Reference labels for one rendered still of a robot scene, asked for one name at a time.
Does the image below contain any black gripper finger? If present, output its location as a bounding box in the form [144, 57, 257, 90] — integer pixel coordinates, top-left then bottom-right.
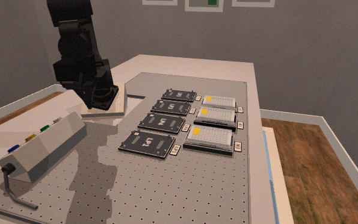
[83, 81, 98, 110]
[73, 87, 89, 109]

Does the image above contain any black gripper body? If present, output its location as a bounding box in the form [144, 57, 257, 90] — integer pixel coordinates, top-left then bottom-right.
[81, 51, 108, 88]

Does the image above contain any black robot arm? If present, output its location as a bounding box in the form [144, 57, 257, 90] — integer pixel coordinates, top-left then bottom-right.
[46, 0, 119, 111]

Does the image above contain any grey operator panel with coloured keys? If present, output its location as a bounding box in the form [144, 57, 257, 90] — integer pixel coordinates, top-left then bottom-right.
[0, 111, 87, 210]

